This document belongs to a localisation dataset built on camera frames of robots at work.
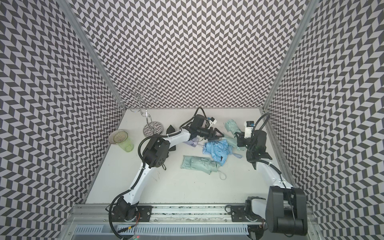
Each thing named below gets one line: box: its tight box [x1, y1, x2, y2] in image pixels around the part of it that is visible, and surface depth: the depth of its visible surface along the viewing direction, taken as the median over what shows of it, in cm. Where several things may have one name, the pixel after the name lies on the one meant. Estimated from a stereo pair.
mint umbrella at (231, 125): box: [224, 119, 245, 151], surface depth 93 cm
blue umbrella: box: [202, 139, 242, 166], surface depth 91 cm
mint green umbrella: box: [180, 155, 227, 180], surface depth 88 cm
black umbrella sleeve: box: [166, 124, 176, 135], surface depth 104 cm
